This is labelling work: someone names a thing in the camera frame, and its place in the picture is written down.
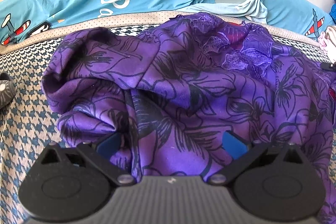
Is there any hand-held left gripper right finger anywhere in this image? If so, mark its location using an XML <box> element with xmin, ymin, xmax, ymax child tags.
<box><xmin>207</xmin><ymin>131</ymin><xmax>305</xmax><ymax>186</ymax></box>

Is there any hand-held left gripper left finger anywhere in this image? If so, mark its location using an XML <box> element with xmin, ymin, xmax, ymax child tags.
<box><xmin>39</xmin><ymin>132</ymin><xmax>137</xmax><ymax>186</ymax></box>

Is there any purple floral garment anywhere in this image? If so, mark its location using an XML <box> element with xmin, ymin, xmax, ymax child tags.
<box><xmin>42</xmin><ymin>12</ymin><xmax>336</xmax><ymax>224</ymax></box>

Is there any houndstooth bed mat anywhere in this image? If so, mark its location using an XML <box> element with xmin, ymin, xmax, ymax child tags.
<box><xmin>0</xmin><ymin>10</ymin><xmax>336</xmax><ymax>224</ymax></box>

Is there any folded brown patterned garment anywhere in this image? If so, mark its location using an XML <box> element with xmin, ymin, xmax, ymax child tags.
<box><xmin>0</xmin><ymin>72</ymin><xmax>16</xmax><ymax>109</ymax></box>

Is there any pink cloth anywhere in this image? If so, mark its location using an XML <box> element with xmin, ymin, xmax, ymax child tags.
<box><xmin>318</xmin><ymin>26</ymin><xmax>336</xmax><ymax>63</ymax></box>

